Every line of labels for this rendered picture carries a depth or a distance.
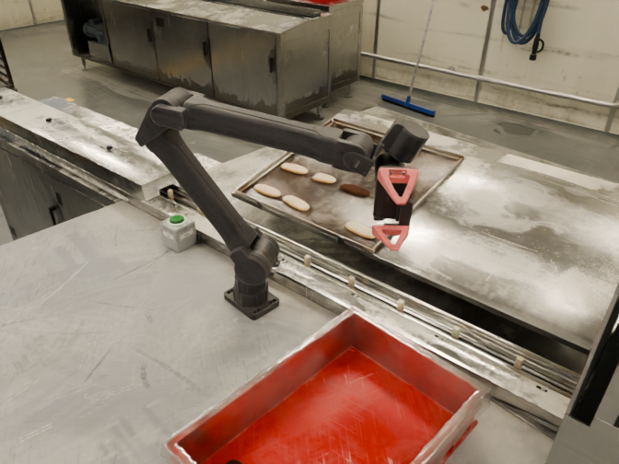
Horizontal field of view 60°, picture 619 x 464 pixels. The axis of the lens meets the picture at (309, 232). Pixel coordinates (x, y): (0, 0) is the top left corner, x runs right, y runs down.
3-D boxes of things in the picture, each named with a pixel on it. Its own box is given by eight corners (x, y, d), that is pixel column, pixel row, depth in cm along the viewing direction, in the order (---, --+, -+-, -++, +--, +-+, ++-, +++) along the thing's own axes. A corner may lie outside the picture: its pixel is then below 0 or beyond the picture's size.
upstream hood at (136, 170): (-33, 113, 230) (-40, 94, 225) (9, 102, 241) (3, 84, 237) (145, 206, 163) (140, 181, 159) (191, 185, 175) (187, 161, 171)
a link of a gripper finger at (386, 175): (417, 229, 88) (412, 197, 96) (424, 193, 84) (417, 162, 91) (377, 227, 89) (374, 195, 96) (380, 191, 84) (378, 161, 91)
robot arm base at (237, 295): (222, 297, 131) (253, 321, 124) (219, 272, 127) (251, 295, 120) (250, 283, 137) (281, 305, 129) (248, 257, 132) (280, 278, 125)
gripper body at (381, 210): (408, 223, 98) (404, 200, 104) (415, 176, 91) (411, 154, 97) (372, 222, 98) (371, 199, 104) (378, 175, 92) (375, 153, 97)
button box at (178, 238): (162, 254, 153) (157, 221, 147) (183, 242, 158) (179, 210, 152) (181, 264, 148) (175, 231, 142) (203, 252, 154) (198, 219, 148)
